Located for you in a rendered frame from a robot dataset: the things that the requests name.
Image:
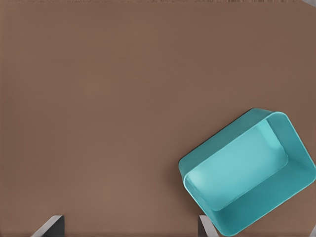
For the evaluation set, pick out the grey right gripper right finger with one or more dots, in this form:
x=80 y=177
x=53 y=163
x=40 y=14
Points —
x=205 y=228

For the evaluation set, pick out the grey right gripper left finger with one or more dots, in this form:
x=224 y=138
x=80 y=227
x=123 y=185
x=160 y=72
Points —
x=52 y=227

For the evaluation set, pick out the teal plastic bin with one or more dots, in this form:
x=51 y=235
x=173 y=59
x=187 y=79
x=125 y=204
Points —
x=247 y=172

